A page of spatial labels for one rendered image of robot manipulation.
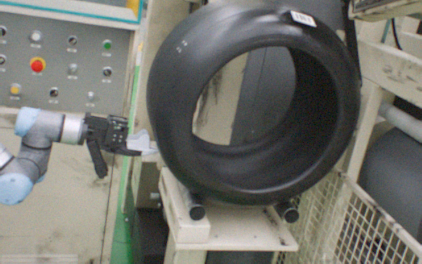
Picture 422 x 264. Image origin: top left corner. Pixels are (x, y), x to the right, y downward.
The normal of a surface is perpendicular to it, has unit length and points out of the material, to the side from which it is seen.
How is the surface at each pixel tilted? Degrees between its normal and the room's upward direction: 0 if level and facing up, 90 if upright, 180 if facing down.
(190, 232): 90
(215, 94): 90
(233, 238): 0
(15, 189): 90
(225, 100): 90
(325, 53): 81
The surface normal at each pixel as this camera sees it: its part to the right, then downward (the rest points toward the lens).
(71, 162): 0.23, 0.37
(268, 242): 0.18, -0.93
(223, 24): -0.14, -0.35
